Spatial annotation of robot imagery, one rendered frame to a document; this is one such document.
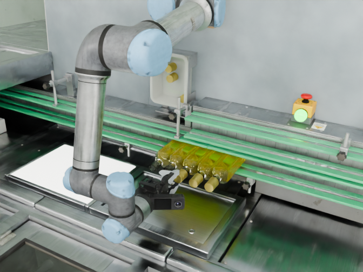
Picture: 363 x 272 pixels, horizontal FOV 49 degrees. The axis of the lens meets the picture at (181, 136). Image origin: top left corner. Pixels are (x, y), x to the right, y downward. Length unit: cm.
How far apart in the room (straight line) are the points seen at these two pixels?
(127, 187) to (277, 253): 56
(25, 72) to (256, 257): 135
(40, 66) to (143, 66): 118
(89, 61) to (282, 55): 75
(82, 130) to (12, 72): 94
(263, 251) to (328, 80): 64
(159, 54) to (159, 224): 62
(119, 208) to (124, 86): 90
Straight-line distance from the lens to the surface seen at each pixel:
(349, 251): 145
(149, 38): 97
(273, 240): 141
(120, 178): 109
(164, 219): 140
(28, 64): 205
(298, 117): 146
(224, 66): 161
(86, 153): 112
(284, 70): 153
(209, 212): 143
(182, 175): 137
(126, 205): 110
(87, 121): 110
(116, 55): 100
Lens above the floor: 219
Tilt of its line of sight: 53 degrees down
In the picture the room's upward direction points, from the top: 128 degrees counter-clockwise
